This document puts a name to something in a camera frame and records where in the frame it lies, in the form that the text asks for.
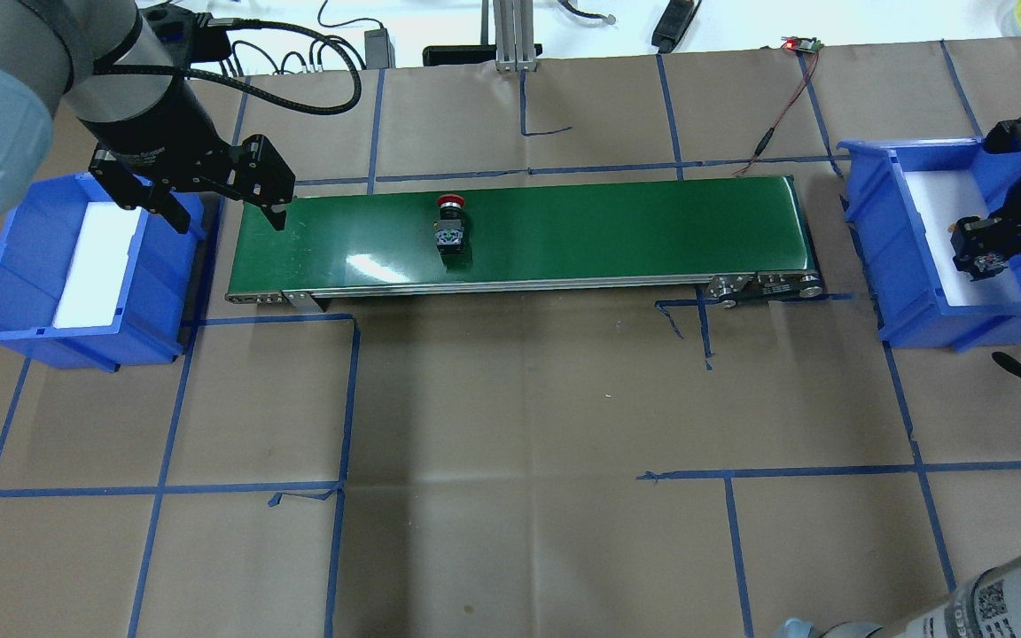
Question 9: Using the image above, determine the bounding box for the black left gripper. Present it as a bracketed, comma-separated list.
[89, 124, 296, 235]

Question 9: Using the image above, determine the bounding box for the red mushroom push button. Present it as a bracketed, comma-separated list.
[434, 193, 469, 258]

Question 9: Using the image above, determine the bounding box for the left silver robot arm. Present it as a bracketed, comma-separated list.
[0, 1, 295, 234]

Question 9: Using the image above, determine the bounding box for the white foam pad right bin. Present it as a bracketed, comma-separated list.
[904, 170, 1018, 307]

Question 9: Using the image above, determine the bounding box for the white foam pad bin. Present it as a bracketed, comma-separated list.
[904, 170, 1018, 307]
[51, 202, 143, 330]

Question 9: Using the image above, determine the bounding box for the blue bin right side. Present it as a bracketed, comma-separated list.
[837, 135, 1021, 354]

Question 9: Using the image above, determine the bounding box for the blue bin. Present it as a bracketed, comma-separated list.
[837, 135, 1021, 354]
[0, 173, 204, 372]

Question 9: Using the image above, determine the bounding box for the white foam pad left bin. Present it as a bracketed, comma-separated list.
[51, 202, 143, 330]

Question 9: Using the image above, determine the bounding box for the black power adapter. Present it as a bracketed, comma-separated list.
[363, 27, 396, 69]

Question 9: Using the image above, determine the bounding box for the blue bin left side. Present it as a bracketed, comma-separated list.
[0, 173, 204, 372]

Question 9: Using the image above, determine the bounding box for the small red circuit board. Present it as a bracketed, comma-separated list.
[781, 36, 825, 54]

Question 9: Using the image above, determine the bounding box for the green conveyor belt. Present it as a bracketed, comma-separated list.
[224, 176, 825, 307]

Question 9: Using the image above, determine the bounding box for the black handheld device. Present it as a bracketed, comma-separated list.
[650, 0, 702, 54]

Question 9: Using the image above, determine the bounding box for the red black wire pair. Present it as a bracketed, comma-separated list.
[734, 50, 822, 178]

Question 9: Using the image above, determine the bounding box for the aluminium frame post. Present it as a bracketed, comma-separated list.
[493, 0, 538, 73]

